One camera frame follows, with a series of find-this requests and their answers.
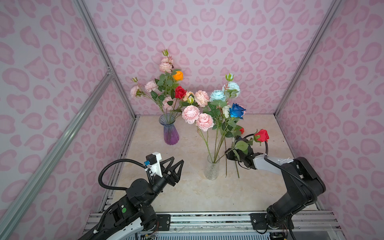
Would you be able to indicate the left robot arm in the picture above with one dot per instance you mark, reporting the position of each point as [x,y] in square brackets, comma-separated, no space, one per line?
[133,212]

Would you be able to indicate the teal peony branch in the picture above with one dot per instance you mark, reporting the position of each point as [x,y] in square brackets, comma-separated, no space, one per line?
[223,97]

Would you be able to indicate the pink peony flower stem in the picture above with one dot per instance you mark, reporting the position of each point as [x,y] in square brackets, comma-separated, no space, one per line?
[168,104]

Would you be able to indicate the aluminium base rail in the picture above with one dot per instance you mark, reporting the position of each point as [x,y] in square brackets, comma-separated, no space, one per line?
[307,225]

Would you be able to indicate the white rose stem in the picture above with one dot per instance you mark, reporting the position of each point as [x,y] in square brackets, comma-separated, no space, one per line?
[226,111]

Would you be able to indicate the striped pink peony branch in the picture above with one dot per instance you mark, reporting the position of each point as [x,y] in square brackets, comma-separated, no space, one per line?
[199,99]

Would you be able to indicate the small mixed roses spray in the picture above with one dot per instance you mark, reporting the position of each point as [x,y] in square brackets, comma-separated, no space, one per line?
[203,122]

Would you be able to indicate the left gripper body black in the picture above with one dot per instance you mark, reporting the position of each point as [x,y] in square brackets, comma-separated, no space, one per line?
[158,185]

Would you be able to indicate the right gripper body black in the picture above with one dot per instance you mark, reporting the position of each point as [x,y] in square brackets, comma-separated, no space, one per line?
[233,157]

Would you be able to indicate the left aluminium frame strut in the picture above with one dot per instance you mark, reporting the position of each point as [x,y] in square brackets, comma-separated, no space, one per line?
[91,27]

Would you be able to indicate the purple glass vase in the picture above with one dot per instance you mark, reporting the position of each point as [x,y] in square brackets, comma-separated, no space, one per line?
[170,133]

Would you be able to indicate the clear glass cylinder vase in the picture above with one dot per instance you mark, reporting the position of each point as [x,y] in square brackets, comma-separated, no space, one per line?
[212,169]

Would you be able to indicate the right aluminium frame strut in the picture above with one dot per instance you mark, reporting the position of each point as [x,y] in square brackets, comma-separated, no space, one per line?
[326,22]

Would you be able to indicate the pink peony branch with bud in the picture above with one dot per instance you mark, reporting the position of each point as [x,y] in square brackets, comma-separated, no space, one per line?
[147,91]

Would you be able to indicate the blue rose stem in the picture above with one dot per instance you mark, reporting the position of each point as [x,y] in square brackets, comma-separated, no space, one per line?
[227,128]

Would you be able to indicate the orange rose stem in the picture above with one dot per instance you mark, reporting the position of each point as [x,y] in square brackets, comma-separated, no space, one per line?
[166,85]

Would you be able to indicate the small white rosebud stem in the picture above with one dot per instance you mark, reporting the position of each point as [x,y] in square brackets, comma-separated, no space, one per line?
[226,161]

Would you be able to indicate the small pink peony sprig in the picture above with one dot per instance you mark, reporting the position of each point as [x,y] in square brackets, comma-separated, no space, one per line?
[167,62]

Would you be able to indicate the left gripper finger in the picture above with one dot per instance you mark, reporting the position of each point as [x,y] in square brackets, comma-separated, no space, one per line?
[176,172]
[166,164]

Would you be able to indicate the large red rose stem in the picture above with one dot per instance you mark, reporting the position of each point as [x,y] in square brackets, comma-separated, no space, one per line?
[260,137]
[178,94]

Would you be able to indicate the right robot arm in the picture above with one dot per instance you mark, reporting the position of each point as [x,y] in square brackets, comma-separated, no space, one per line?
[302,182]

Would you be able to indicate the peach rose stem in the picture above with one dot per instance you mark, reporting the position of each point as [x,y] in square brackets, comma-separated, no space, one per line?
[188,94]

